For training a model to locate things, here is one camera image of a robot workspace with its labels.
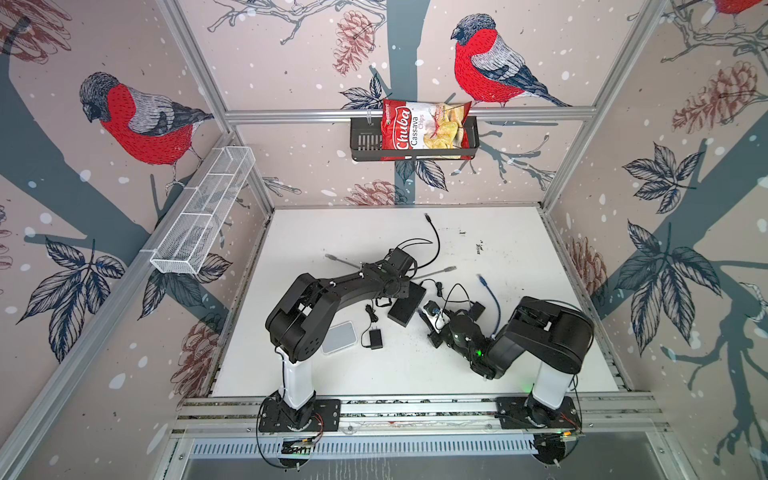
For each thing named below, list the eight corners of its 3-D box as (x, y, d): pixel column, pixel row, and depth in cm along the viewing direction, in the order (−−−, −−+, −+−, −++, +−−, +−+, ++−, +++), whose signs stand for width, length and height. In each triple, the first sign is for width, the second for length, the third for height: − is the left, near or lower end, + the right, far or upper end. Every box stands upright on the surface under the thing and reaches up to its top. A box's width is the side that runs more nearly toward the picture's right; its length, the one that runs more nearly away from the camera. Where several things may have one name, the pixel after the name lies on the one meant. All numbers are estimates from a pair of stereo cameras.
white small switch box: (324, 356, 85) (322, 353, 83) (319, 334, 89) (317, 331, 87) (359, 343, 88) (358, 339, 85) (353, 322, 92) (352, 318, 90)
